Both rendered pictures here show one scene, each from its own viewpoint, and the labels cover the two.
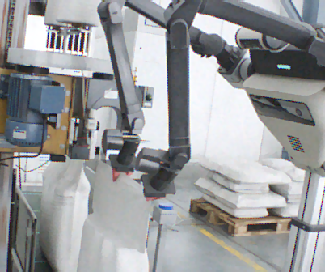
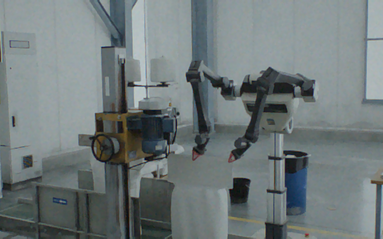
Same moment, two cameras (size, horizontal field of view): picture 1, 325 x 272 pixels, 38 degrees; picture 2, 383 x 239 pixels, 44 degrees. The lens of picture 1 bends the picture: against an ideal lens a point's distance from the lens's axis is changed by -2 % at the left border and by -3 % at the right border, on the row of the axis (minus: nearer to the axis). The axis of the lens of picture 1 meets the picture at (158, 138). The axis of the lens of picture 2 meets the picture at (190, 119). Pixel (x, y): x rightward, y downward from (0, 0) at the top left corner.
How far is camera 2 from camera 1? 2.16 m
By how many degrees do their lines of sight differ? 34
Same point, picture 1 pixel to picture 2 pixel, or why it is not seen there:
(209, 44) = (225, 83)
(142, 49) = (12, 69)
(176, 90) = (260, 110)
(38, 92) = (169, 122)
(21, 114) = (157, 136)
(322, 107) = (292, 104)
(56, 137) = not seen: hidden behind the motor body
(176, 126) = (256, 124)
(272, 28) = (292, 80)
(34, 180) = not seen: outside the picture
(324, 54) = (306, 86)
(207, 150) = (61, 143)
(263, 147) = not seen: hidden behind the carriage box
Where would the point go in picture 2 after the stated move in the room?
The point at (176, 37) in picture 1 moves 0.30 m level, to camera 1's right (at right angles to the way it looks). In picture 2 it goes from (269, 90) to (304, 89)
